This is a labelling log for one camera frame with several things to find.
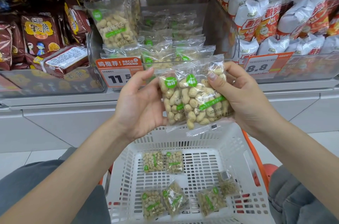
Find person's right hand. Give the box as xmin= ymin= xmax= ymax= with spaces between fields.
xmin=207 ymin=61 xmax=278 ymax=137

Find person's left hand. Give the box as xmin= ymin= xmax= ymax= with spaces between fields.
xmin=113 ymin=67 xmax=166 ymax=143

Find clear peanut snack packet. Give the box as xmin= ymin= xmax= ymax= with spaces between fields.
xmin=173 ymin=55 xmax=235 ymax=137
xmin=155 ymin=69 xmax=190 ymax=133

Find person's right forearm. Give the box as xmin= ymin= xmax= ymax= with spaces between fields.
xmin=248 ymin=117 xmax=339 ymax=207

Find person's left forearm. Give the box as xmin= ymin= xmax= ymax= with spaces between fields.
xmin=0 ymin=117 xmax=133 ymax=224

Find orange white price tag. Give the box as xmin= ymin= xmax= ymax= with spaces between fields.
xmin=95 ymin=58 xmax=145 ymax=88
xmin=243 ymin=52 xmax=294 ymax=77

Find clear plastic shelf bin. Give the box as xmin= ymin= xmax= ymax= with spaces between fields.
xmin=87 ymin=0 xmax=239 ymax=92
xmin=0 ymin=65 xmax=107 ymax=98
xmin=233 ymin=51 xmax=339 ymax=84

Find pile of shelved peanut bags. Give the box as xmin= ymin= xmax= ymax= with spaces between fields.
xmin=84 ymin=0 xmax=216 ymax=73

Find white shelf ledge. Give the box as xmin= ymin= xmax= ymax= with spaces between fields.
xmin=0 ymin=78 xmax=339 ymax=112

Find white plastic shopping basket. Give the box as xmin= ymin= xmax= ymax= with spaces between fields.
xmin=105 ymin=122 xmax=276 ymax=224

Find pile of white orange bags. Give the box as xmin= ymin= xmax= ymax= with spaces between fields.
xmin=217 ymin=0 xmax=339 ymax=57

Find pile of brown snack packs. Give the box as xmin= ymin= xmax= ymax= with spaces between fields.
xmin=0 ymin=0 xmax=92 ymax=79

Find loose group of peanut bags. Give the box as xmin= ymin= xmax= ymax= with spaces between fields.
xmin=141 ymin=150 xmax=240 ymax=220

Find grey trousers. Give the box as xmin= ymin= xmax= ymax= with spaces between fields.
xmin=0 ymin=147 xmax=339 ymax=224

